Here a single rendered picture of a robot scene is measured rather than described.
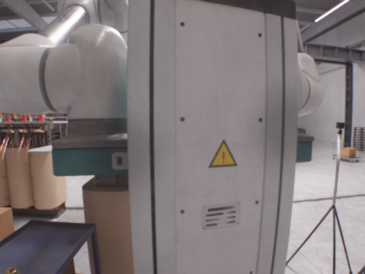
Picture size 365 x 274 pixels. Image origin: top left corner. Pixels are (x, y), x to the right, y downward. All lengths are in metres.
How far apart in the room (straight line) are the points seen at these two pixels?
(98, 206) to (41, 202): 2.30
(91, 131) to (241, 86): 0.31
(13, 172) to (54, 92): 3.37
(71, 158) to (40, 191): 3.19
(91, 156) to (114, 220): 1.06
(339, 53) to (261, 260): 12.84
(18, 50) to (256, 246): 0.66
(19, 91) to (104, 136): 0.21
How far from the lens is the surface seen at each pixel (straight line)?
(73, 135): 0.47
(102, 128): 0.45
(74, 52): 0.49
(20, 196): 3.88
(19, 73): 0.52
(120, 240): 1.55
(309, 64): 0.80
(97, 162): 0.45
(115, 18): 1.07
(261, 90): 0.43
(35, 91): 0.51
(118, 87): 0.46
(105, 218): 1.50
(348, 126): 13.88
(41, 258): 1.25
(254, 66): 0.43
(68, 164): 0.47
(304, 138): 0.63
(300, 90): 0.65
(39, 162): 3.53
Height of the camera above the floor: 1.52
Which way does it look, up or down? 4 degrees down
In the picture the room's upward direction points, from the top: straight up
